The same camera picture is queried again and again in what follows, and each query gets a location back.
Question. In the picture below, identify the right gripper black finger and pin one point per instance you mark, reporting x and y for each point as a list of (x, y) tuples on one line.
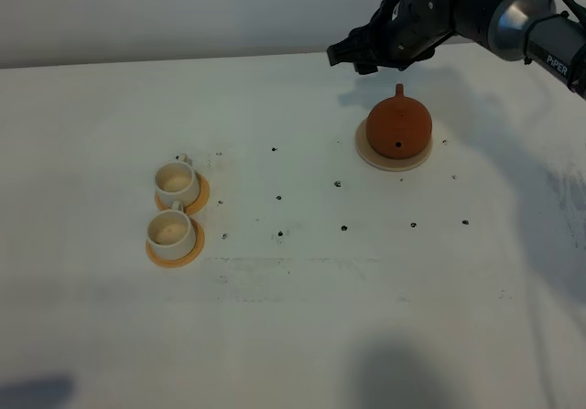
[(365, 68), (363, 46)]

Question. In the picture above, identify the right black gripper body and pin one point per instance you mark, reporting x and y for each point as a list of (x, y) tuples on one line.
[(405, 31)]

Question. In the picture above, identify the brown clay teapot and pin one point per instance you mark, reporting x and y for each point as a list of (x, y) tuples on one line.
[(399, 127)]

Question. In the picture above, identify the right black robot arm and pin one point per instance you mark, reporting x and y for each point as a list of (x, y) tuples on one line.
[(548, 32)]

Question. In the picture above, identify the beige round teapot coaster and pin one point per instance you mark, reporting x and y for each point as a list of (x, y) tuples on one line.
[(372, 158)]

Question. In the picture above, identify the far orange saucer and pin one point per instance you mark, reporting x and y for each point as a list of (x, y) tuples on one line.
[(197, 205)]

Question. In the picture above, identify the orange saucer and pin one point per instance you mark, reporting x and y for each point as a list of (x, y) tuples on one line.
[(188, 258), (197, 205)]

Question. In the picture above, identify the far white teacup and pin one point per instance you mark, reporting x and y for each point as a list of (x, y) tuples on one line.
[(177, 181)]

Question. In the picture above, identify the white teacup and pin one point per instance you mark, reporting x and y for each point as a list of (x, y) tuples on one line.
[(177, 181), (170, 234)]

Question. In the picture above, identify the near white teacup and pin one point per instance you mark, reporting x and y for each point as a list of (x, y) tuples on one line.
[(170, 234)]

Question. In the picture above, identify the near orange saucer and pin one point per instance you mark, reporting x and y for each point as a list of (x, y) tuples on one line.
[(188, 258)]

